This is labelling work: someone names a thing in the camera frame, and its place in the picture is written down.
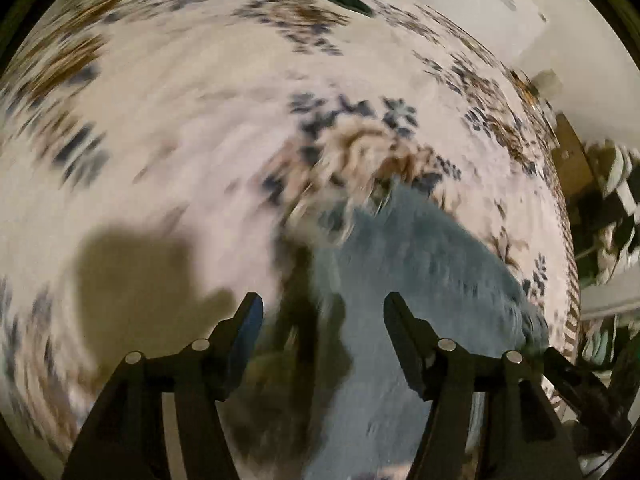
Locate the floral printed blanket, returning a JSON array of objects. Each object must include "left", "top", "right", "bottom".
[{"left": 0, "top": 0, "right": 582, "bottom": 480}]

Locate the small white box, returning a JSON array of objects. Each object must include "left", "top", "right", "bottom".
[{"left": 531, "top": 69, "right": 563, "bottom": 97}]

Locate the blue towel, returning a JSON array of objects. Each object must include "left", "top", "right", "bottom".
[{"left": 299, "top": 174, "right": 552, "bottom": 480}]

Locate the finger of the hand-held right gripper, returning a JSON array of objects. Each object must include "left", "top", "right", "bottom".
[{"left": 542, "top": 347, "right": 632, "bottom": 457}]

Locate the brown wooden box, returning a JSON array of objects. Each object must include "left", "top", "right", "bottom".
[{"left": 551, "top": 112, "right": 597, "bottom": 197}]

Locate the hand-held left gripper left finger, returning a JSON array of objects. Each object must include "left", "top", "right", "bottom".
[{"left": 61, "top": 292, "right": 265, "bottom": 480}]

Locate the black and white checkered cloth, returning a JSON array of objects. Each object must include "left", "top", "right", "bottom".
[{"left": 596, "top": 143, "right": 640, "bottom": 283}]

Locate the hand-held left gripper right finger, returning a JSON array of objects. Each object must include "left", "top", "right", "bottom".
[{"left": 383, "top": 292, "right": 584, "bottom": 480}]

